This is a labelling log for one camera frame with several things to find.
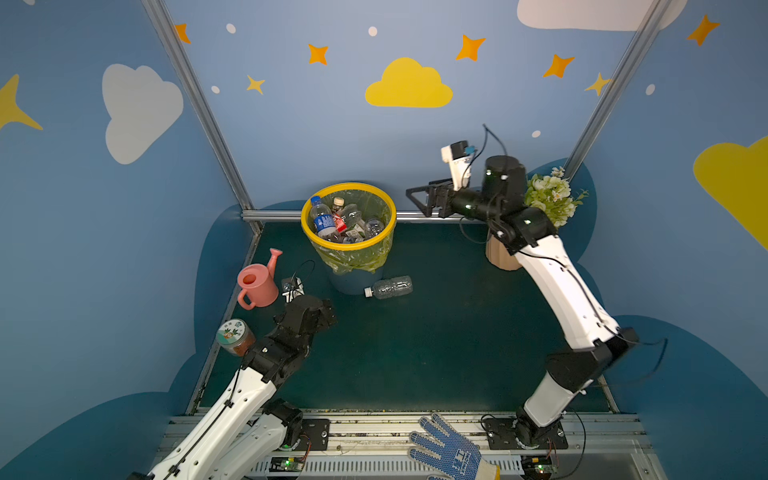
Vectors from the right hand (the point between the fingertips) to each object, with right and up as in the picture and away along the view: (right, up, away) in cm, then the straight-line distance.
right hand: (418, 187), depth 67 cm
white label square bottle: (-11, -6, +31) cm, 33 cm away
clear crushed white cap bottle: (-7, -27, +32) cm, 43 cm away
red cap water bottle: (-21, -6, +22) cm, 31 cm away
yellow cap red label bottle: (-18, -5, +25) cm, 31 cm away
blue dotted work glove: (+11, -65, +4) cm, 66 cm away
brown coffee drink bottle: (-23, +1, +26) cm, 35 cm away
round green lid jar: (-50, -39, +15) cm, 65 cm away
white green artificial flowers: (+43, +3, +21) cm, 48 cm away
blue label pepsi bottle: (-25, -6, +15) cm, 30 cm away
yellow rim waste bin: (-17, -17, +14) cm, 28 cm away
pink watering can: (-46, -24, +24) cm, 57 cm away
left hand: (-25, -29, +11) cm, 40 cm away
